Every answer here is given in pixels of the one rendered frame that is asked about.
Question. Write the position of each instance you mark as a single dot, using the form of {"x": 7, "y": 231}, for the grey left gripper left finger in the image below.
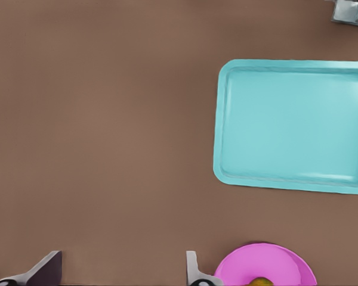
{"x": 44, "y": 269}

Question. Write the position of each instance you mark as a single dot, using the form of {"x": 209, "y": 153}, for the silver frame post foot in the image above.
{"x": 350, "y": 12}

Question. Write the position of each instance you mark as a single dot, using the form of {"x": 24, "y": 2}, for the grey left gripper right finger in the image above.
{"x": 194, "y": 269}

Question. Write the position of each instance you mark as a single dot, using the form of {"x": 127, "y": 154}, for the pink round plate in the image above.
{"x": 256, "y": 263}

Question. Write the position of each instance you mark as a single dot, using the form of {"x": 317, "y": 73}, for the orange fruit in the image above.
{"x": 261, "y": 282}

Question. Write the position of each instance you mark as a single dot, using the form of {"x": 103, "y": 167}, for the turquoise rectangular tray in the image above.
{"x": 292, "y": 126}

